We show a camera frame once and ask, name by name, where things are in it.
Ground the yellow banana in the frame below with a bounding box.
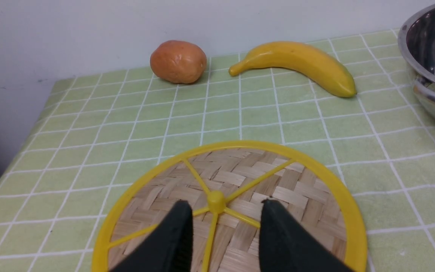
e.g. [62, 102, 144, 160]
[228, 41, 357, 98]

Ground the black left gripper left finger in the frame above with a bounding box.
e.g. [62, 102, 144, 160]
[111, 200, 193, 272]

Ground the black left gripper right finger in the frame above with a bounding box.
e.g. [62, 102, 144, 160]
[259, 199, 352, 272]

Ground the green checkered tablecloth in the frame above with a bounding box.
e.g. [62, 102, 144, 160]
[0, 30, 435, 272]

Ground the yellow woven steamer lid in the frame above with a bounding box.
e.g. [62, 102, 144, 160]
[91, 141, 367, 272]

